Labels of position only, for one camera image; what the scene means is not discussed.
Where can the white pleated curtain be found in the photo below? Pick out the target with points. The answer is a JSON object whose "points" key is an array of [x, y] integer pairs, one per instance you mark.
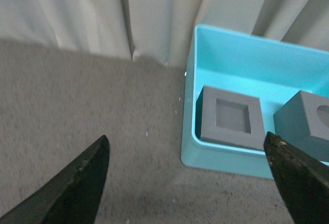
{"points": [[160, 30]]}

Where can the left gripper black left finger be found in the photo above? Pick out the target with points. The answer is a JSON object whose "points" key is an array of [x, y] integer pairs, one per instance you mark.
{"points": [[71, 196]]}

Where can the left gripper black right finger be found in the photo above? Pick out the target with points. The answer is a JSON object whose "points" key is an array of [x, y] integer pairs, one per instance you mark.
{"points": [[302, 180]]}

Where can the light blue plastic box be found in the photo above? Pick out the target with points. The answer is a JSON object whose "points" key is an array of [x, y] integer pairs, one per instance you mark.
{"points": [[270, 70]]}

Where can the gray block with round hole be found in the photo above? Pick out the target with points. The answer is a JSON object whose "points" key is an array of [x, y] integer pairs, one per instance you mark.
{"points": [[303, 122]]}

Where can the gray block with square recess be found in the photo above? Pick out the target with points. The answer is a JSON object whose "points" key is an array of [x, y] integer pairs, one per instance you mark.
{"points": [[229, 118]]}

